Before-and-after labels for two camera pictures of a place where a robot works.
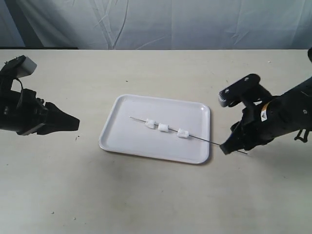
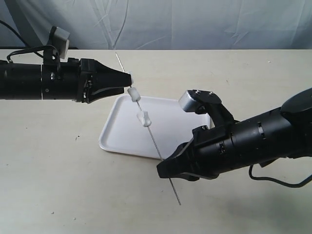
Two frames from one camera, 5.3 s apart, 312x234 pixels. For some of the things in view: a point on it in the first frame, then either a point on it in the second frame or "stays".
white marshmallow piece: x=163 y=127 -> x=134 y=94
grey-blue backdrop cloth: x=156 y=24 stays
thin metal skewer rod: x=190 y=135 -> x=153 y=138
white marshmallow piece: x=183 y=134 -> x=144 y=118
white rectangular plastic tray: x=164 y=128 stays
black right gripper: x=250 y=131 -> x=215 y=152
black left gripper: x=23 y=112 -> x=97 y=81
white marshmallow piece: x=151 y=124 -> x=129 y=72
